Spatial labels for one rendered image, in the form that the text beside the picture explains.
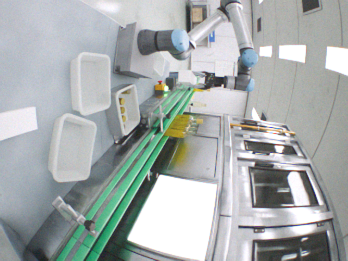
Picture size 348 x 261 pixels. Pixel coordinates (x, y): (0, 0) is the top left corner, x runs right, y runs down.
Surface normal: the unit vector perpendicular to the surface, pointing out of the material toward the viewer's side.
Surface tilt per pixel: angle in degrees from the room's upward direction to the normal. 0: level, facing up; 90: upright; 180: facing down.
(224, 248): 90
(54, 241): 90
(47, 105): 0
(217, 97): 90
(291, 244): 90
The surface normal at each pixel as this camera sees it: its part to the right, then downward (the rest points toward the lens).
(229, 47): -0.28, 0.49
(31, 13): 0.96, 0.11
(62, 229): -0.03, -0.87
